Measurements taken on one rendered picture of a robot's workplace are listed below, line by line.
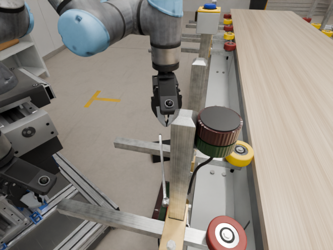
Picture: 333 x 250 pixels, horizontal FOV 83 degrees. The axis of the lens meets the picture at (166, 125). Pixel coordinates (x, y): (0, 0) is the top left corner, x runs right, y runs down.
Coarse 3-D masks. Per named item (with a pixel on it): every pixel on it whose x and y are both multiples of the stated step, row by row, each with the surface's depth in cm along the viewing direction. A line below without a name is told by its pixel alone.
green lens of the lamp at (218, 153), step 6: (198, 138) 27; (198, 144) 27; (204, 144) 26; (210, 144) 25; (234, 144) 26; (204, 150) 26; (210, 150) 26; (216, 150) 26; (222, 150) 25; (228, 150) 26; (210, 156) 27; (216, 156) 26; (222, 156) 26
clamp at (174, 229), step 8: (168, 208) 47; (168, 216) 45; (184, 216) 45; (168, 224) 44; (176, 224) 44; (184, 224) 44; (168, 232) 43; (176, 232) 43; (184, 232) 43; (168, 240) 41; (176, 240) 41; (160, 248) 40; (176, 248) 40
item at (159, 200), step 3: (162, 183) 71; (162, 186) 70; (162, 189) 69; (159, 192) 68; (162, 192) 68; (159, 195) 67; (162, 195) 67; (159, 198) 66; (162, 198) 66; (159, 201) 66; (156, 204) 65; (159, 204) 65; (156, 207) 64; (159, 207) 64; (156, 210) 63; (159, 210) 63; (156, 213) 62; (153, 216) 62; (156, 216) 62; (156, 219) 61
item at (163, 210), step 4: (168, 184) 71; (168, 188) 69; (168, 192) 68; (168, 196) 67; (164, 208) 64; (160, 212) 63; (164, 212) 63; (160, 216) 62; (164, 216) 62; (160, 220) 61
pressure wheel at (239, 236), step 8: (224, 216) 42; (216, 224) 40; (224, 224) 41; (232, 224) 40; (208, 232) 39; (216, 232) 39; (224, 232) 39; (232, 232) 40; (240, 232) 39; (208, 240) 39; (216, 240) 38; (224, 240) 38; (232, 240) 38; (240, 240) 38; (216, 248) 37; (224, 248) 37; (232, 248) 37; (240, 248) 37
